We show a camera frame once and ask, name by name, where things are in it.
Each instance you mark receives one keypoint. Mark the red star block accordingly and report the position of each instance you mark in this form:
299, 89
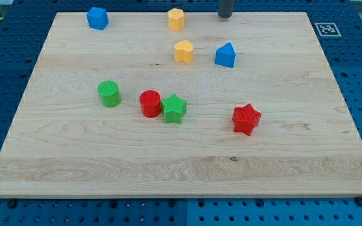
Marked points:
245, 119

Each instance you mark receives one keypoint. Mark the blue pentagon block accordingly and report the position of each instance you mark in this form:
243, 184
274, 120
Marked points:
97, 18

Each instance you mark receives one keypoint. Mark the yellow heart block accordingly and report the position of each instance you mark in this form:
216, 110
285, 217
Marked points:
184, 51

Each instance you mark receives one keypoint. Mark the light wooden board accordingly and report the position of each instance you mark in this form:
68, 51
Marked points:
63, 143

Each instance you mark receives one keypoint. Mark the white fiducial marker tag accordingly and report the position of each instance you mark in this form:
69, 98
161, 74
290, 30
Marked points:
327, 29

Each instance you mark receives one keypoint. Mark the blue triangle block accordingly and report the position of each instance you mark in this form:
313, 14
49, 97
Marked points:
225, 56

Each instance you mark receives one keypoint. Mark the red cylinder block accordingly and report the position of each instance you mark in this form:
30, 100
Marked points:
150, 102

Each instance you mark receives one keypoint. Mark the green cylinder block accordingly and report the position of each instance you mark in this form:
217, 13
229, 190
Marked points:
108, 91

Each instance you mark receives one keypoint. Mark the green star block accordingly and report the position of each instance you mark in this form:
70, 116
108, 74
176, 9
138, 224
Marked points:
173, 108

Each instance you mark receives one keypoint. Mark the yellow hexagon block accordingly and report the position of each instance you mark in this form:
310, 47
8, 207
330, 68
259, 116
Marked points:
176, 19

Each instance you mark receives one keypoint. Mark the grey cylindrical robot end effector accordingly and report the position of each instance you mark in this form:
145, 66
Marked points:
225, 9

